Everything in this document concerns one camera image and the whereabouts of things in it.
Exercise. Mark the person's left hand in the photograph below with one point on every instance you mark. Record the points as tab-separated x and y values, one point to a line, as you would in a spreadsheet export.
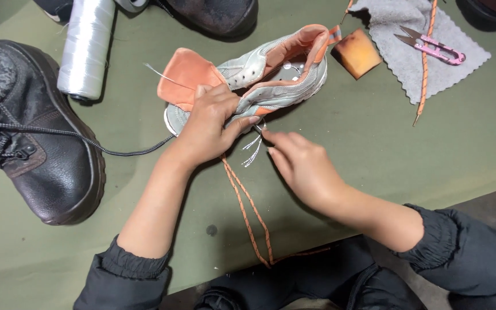
207	129

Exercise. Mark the person's right hand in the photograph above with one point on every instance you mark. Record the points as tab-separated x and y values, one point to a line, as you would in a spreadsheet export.
304	168

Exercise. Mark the person's right fingers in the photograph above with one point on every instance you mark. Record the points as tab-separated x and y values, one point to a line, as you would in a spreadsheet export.
280	144

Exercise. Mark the sewing needle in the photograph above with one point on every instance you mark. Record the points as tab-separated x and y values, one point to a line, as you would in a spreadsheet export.
258	128

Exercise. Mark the grey and orange sneaker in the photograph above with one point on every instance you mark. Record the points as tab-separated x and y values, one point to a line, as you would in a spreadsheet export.
252	77

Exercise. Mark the white sewing thread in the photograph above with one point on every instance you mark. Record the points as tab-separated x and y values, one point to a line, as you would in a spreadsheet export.
253	150

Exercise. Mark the orange speckled shoelace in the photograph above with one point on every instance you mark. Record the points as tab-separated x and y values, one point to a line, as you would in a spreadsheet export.
424	64
248	206

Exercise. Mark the orange sponge block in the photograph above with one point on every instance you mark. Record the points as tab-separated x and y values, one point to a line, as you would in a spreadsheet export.
356	54

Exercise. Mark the person's legs in dark trousers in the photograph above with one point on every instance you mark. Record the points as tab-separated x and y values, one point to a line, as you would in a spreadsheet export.
312	280

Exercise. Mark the black leather boot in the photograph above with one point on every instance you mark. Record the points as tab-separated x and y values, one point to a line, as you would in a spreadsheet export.
200	15
28	129

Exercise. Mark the grey cloth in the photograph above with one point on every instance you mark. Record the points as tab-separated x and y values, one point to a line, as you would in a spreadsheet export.
420	47

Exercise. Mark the pink thread snips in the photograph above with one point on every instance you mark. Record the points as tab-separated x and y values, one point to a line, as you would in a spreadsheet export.
433	45

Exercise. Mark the black speckled bootlace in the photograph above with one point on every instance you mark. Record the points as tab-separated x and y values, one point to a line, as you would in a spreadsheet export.
80	137

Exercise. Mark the grey tape roll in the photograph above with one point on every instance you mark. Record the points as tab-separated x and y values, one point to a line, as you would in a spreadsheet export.
132	4

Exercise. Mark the white thread spool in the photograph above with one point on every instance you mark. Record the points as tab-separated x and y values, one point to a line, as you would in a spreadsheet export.
86	47

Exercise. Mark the black shoe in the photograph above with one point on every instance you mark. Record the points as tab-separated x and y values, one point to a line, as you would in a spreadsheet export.
487	13

